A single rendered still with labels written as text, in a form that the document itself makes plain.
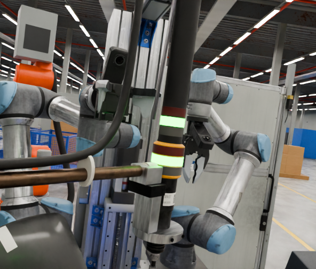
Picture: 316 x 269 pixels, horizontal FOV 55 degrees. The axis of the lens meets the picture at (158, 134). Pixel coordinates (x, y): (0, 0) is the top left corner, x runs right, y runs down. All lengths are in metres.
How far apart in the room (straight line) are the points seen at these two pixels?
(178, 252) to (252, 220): 1.54
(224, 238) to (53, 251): 0.80
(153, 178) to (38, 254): 0.19
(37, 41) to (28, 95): 3.22
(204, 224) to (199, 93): 0.50
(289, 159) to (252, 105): 10.39
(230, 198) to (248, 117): 1.40
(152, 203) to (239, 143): 0.99
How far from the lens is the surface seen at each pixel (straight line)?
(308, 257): 1.12
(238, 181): 1.27
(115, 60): 0.68
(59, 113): 1.12
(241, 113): 2.52
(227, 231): 1.17
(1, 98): 1.10
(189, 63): 0.41
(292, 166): 13.01
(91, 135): 0.82
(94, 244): 1.40
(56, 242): 0.49
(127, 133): 0.91
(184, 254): 1.29
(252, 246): 2.84
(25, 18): 4.36
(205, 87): 0.97
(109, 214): 1.26
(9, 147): 1.10
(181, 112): 0.40
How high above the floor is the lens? 1.61
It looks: 3 degrees down
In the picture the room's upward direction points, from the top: 8 degrees clockwise
